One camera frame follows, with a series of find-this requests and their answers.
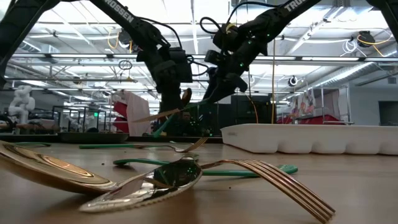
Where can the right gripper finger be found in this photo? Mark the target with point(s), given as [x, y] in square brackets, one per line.
[219, 90]
[240, 84]

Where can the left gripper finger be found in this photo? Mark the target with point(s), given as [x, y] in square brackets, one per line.
[165, 105]
[177, 104]

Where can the white cutlery tray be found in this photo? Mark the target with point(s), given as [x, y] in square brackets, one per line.
[311, 138]

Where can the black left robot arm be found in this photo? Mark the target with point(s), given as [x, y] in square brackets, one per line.
[124, 15]

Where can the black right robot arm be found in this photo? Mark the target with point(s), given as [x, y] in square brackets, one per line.
[280, 12]

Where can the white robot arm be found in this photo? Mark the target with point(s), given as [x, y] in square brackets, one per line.
[21, 102]

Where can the white and red cover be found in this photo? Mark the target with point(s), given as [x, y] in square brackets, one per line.
[136, 112]

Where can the black partition panels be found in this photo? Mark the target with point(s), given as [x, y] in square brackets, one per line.
[242, 115]

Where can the small black ceiling reel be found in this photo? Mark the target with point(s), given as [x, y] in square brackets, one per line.
[292, 81]

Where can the colourful poster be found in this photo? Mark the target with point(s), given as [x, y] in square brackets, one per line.
[306, 104]

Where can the dark grey plate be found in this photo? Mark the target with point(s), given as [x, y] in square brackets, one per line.
[93, 138]

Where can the red table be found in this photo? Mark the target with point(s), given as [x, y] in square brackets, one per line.
[323, 119]

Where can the metal shelf rack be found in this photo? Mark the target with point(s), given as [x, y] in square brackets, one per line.
[335, 99]

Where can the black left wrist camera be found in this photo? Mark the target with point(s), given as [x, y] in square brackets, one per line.
[182, 65]

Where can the black aluminium table frame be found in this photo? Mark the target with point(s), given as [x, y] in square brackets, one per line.
[37, 137]

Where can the dark wall screen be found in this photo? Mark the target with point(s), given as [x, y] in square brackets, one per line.
[388, 113]

